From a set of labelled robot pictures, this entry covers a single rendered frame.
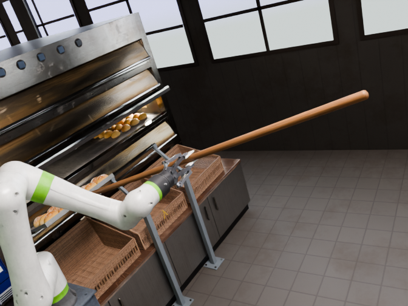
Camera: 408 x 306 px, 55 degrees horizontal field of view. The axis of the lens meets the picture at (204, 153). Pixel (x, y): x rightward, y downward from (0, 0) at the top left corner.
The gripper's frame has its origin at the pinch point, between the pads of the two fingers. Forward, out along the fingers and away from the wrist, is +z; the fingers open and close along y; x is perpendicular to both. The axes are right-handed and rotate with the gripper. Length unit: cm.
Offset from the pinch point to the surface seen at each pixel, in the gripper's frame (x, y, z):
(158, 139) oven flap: -155, 8, 124
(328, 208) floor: -63, 142, 179
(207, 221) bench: -124, 86, 97
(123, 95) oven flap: -139, -43, 104
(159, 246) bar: -112, 64, 34
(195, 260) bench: -130, 104, 68
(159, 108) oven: -155, -16, 146
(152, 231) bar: -107, 51, 34
